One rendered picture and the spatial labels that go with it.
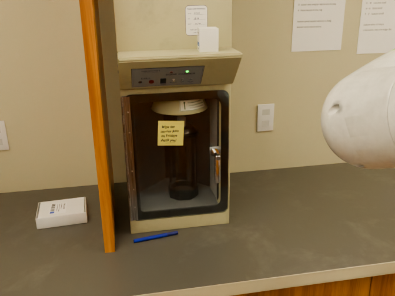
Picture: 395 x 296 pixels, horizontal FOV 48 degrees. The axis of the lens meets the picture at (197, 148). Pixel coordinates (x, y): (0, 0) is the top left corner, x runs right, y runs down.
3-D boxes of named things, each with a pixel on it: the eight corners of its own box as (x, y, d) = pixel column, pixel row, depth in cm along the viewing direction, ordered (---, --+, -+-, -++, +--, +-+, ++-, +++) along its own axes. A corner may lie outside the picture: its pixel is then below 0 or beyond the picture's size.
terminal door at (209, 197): (132, 220, 137) (123, 94, 123) (227, 211, 142) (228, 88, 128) (132, 221, 136) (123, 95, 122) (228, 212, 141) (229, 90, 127)
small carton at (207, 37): (197, 49, 120) (197, 27, 118) (216, 49, 120) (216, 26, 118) (199, 52, 115) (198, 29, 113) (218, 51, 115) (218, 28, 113)
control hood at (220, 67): (119, 87, 122) (116, 51, 119) (231, 81, 128) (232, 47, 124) (119, 97, 112) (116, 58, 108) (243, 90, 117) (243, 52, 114)
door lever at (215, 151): (218, 176, 136) (210, 177, 136) (218, 147, 133) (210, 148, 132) (222, 183, 131) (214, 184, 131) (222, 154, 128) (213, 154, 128)
